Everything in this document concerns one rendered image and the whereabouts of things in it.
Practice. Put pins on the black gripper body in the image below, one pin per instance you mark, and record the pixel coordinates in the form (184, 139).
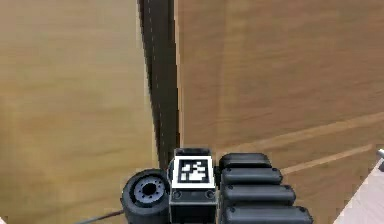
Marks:
(146, 190)

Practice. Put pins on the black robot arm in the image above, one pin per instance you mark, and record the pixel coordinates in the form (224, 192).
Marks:
(256, 193)

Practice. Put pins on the pale pink table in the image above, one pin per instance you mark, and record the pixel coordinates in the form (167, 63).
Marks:
(366, 203)

